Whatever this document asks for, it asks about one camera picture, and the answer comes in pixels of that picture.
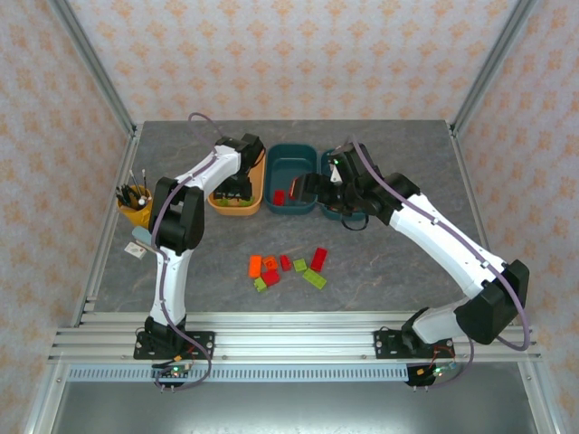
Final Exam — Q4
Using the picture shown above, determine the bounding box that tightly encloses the wide aluminium mounting rail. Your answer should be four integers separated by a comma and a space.
47, 310, 542, 363

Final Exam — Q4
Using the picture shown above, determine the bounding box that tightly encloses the teal plastic container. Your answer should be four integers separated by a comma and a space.
319, 148, 370, 222
263, 143, 318, 214

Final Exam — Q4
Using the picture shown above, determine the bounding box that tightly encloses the aluminium table side rail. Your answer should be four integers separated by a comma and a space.
71, 128, 144, 326
449, 126, 515, 326

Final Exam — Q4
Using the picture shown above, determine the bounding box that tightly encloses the blue-grey board eraser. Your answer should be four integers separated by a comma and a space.
131, 225, 159, 254

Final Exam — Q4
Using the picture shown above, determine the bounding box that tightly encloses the red black power wire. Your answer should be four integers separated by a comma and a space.
415, 347, 456, 376
151, 343, 200, 370

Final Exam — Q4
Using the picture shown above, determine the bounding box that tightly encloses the grey slotted cable duct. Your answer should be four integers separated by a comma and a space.
67, 364, 429, 383

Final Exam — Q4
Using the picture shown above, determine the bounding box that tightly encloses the short purple cable loop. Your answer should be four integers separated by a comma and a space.
153, 354, 214, 391
413, 336, 476, 391

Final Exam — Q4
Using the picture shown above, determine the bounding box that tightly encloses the orange plastic container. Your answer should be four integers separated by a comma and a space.
206, 144, 267, 217

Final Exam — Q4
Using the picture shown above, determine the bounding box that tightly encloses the black pen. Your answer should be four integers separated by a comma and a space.
115, 184, 137, 209

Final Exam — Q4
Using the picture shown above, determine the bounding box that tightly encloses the grey metal sheet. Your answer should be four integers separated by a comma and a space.
49, 382, 539, 434

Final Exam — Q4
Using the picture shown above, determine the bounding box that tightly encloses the aluminium frame post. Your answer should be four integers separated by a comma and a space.
47, 0, 137, 137
451, 0, 537, 137

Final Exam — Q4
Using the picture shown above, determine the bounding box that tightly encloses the yellow pen cup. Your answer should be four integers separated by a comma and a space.
116, 185, 157, 230

